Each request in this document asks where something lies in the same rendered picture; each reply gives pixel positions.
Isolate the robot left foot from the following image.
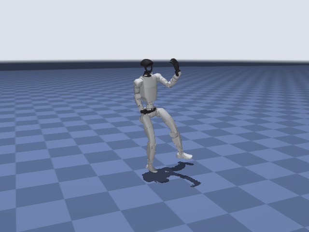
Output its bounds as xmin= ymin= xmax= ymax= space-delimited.
xmin=177 ymin=153 xmax=193 ymax=159

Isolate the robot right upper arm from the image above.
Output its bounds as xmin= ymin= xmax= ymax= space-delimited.
xmin=133 ymin=78 xmax=143 ymax=100

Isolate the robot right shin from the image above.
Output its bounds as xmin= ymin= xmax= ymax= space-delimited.
xmin=146 ymin=142 xmax=155 ymax=167

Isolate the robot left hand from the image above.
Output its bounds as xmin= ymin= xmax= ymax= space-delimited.
xmin=170 ymin=58 xmax=180 ymax=76

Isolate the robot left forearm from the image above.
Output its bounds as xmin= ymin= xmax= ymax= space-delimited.
xmin=170 ymin=72 xmax=182 ymax=85

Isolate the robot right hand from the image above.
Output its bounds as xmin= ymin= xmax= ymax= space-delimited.
xmin=140 ymin=107 xmax=156 ymax=114

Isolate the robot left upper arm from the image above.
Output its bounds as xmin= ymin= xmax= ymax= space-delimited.
xmin=155 ymin=73 xmax=174 ymax=88

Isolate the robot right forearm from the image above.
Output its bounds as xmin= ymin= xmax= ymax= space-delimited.
xmin=134 ymin=95 xmax=144 ymax=111

